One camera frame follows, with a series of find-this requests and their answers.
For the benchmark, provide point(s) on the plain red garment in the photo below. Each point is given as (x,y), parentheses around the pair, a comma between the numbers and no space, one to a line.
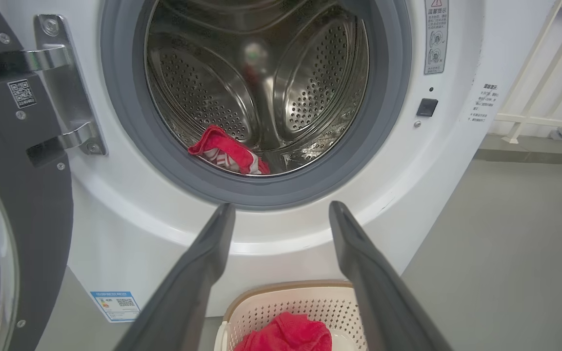
(286,334)

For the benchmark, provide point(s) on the chrome door hinge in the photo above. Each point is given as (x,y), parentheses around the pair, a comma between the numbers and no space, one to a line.
(64,83)

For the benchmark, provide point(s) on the white metal railing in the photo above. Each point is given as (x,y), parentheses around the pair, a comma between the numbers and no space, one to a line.
(544,117)

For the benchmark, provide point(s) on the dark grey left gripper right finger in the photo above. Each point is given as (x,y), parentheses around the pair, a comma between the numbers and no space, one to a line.
(378,297)

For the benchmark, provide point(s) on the cream perforated laundry basket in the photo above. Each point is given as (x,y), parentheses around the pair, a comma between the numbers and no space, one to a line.
(271,302)

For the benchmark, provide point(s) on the dark grey glass washer door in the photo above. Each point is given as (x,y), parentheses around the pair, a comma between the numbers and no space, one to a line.
(42,204)

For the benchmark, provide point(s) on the white washing machine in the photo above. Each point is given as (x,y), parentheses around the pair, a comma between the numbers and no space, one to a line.
(130,234)

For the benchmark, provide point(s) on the white QR code sticker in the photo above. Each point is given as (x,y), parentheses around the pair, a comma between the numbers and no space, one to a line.
(22,93)

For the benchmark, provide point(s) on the grey warning label sticker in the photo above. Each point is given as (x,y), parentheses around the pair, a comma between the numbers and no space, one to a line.
(436,39)

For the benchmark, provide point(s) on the blue energy label sticker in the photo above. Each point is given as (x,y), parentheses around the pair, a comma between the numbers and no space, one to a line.
(115,306)

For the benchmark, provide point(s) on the printed text notice sticker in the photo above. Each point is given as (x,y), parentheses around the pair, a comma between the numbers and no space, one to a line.
(483,102)

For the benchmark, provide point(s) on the grey rubber door gasket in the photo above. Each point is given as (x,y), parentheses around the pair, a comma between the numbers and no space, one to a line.
(125,122)

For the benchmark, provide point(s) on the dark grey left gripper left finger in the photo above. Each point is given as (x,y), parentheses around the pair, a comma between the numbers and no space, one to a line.
(188,292)

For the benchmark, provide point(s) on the black door latch socket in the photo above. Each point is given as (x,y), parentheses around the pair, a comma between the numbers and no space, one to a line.
(427,107)

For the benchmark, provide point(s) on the red white striped garment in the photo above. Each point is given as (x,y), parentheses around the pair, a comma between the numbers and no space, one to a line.
(222,146)

